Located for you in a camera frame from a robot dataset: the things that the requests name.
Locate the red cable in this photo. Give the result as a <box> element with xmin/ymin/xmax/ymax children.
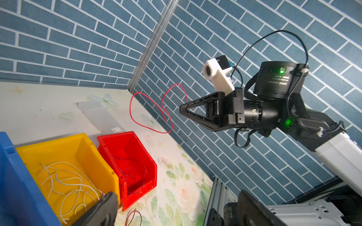
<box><xmin>129</xmin><ymin>83</ymin><xmax>189</xmax><ymax>134</ymax></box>
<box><xmin>120</xmin><ymin>166</ymin><xmax>148</xmax><ymax>195</ymax></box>

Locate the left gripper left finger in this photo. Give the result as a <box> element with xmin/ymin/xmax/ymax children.
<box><xmin>72</xmin><ymin>192</ymin><xmax>118</xmax><ymax>226</ymax></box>

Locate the aluminium mounting rail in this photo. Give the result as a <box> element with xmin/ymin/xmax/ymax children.
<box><xmin>204</xmin><ymin>177</ymin><xmax>362</xmax><ymax>226</ymax></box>

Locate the yellow plastic bin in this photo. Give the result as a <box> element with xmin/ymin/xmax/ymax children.
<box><xmin>17</xmin><ymin>133</ymin><xmax>120</xmax><ymax>226</ymax></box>

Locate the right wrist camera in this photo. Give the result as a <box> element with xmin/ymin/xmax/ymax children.
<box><xmin>202</xmin><ymin>55</ymin><xmax>235</xmax><ymax>96</ymax></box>

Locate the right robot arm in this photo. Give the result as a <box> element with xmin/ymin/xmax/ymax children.
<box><xmin>179</xmin><ymin>59</ymin><xmax>362</xmax><ymax>194</ymax></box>

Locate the blue plastic bin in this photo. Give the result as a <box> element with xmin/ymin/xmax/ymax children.
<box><xmin>1</xmin><ymin>132</ymin><xmax>61</xmax><ymax>226</ymax></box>

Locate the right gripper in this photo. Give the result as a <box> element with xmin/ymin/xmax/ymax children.
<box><xmin>179</xmin><ymin>88</ymin><xmax>245</xmax><ymax>132</ymax></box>

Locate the red plastic bin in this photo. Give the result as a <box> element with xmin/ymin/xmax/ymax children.
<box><xmin>97</xmin><ymin>131</ymin><xmax>157</xmax><ymax>211</ymax></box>

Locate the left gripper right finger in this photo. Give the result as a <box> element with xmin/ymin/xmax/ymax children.
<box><xmin>237</xmin><ymin>190</ymin><xmax>286</xmax><ymax>226</ymax></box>

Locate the white yellow cable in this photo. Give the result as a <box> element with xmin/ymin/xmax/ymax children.
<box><xmin>36</xmin><ymin>161</ymin><xmax>103</xmax><ymax>225</ymax></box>

